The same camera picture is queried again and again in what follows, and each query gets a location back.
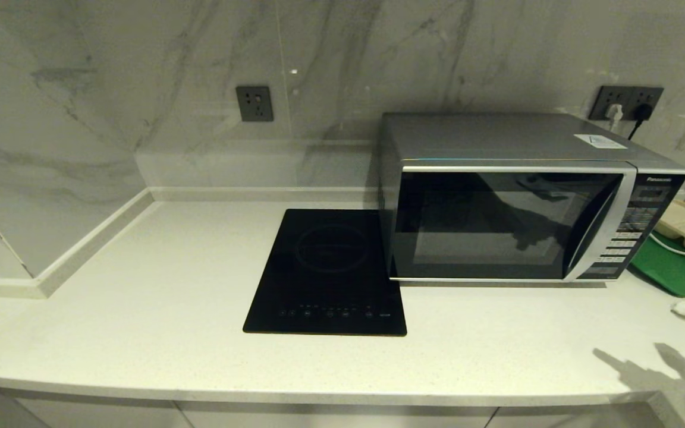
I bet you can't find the silver Panasonic microwave oven body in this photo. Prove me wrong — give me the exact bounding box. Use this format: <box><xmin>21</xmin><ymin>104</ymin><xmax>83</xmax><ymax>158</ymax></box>
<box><xmin>377</xmin><ymin>112</ymin><xmax>685</xmax><ymax>283</ymax></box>

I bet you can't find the green plastic tray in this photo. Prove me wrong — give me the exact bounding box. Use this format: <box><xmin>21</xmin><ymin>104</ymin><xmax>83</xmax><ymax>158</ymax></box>
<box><xmin>629</xmin><ymin>232</ymin><xmax>685</xmax><ymax>298</ymax></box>

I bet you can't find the dark glass microwave door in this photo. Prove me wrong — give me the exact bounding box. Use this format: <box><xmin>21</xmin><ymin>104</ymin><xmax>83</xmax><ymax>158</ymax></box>
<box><xmin>389</xmin><ymin>162</ymin><xmax>638</xmax><ymax>282</ymax></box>

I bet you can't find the black induction cooktop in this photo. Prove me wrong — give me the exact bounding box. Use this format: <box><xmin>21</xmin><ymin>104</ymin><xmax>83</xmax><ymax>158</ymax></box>
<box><xmin>243</xmin><ymin>209</ymin><xmax>407</xmax><ymax>337</ymax></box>

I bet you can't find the white base cabinet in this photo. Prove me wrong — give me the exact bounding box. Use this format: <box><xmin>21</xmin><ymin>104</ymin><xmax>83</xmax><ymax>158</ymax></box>
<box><xmin>0</xmin><ymin>385</ymin><xmax>685</xmax><ymax>428</ymax></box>

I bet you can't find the black power plug with cable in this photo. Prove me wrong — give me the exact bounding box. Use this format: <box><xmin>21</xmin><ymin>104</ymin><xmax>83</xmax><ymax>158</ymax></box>
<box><xmin>628</xmin><ymin>105</ymin><xmax>655</xmax><ymax>141</ymax></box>

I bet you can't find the grey single wall socket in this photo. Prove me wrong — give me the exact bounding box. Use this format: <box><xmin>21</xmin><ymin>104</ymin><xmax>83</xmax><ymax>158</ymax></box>
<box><xmin>235</xmin><ymin>86</ymin><xmax>274</xmax><ymax>122</ymax></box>

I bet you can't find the grey double wall socket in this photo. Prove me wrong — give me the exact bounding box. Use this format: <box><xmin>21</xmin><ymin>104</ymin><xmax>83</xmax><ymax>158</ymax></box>
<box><xmin>589</xmin><ymin>86</ymin><xmax>664</xmax><ymax>121</ymax></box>

